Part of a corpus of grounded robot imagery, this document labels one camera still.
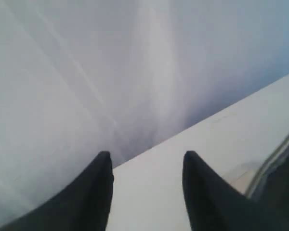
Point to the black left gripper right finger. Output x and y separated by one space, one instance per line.
214 205

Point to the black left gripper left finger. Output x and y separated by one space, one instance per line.
83 205

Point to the beige fabric duffel bag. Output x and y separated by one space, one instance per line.
251 177

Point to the white backdrop curtain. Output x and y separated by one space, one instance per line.
82 76

